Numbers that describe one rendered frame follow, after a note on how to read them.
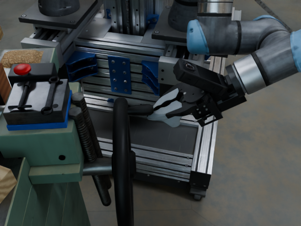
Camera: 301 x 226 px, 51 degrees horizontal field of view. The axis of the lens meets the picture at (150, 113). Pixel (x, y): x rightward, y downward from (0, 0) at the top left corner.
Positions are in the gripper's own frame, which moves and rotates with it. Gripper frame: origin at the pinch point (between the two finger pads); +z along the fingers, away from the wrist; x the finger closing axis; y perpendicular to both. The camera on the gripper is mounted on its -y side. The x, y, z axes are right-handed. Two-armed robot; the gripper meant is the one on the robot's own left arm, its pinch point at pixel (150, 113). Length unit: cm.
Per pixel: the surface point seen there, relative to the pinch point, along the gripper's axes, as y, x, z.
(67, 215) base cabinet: 16.3, -5.5, 36.9
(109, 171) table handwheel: -0.2, -11.1, 10.9
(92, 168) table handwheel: -2.4, -10.7, 13.4
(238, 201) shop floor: 97, 25, 6
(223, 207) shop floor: 93, 23, 13
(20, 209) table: -11.9, -21.6, 20.7
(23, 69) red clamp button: -25.0, -3.3, 11.8
